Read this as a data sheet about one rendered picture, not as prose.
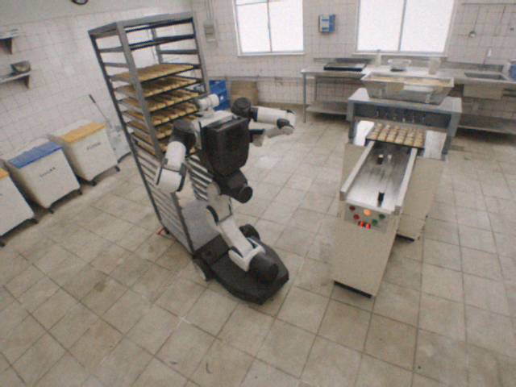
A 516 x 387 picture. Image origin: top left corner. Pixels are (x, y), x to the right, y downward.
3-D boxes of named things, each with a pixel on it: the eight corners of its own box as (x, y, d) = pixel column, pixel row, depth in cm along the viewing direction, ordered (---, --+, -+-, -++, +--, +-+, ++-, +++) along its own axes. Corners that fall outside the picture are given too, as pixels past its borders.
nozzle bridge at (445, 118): (355, 127, 225) (359, 87, 205) (447, 142, 190) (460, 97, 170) (343, 142, 203) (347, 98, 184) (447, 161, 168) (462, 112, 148)
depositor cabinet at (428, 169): (369, 163, 335) (378, 97, 287) (429, 175, 300) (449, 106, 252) (336, 222, 252) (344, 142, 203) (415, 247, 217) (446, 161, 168)
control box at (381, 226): (345, 217, 155) (347, 198, 147) (386, 230, 143) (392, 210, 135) (343, 221, 152) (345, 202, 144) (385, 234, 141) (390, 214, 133)
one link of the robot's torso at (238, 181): (255, 197, 162) (251, 173, 152) (239, 208, 155) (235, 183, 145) (226, 182, 180) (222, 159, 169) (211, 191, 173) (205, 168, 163)
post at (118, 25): (195, 253, 222) (121, 20, 123) (193, 255, 220) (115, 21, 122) (193, 251, 224) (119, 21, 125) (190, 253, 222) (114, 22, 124)
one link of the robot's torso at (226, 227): (261, 250, 198) (228, 195, 195) (241, 266, 187) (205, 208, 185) (251, 251, 211) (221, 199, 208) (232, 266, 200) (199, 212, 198)
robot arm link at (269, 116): (297, 106, 154) (260, 101, 155) (295, 123, 149) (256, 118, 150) (294, 119, 164) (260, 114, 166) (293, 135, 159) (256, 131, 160)
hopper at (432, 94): (368, 89, 200) (371, 71, 192) (448, 97, 173) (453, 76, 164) (359, 99, 181) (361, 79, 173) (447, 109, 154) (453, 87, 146)
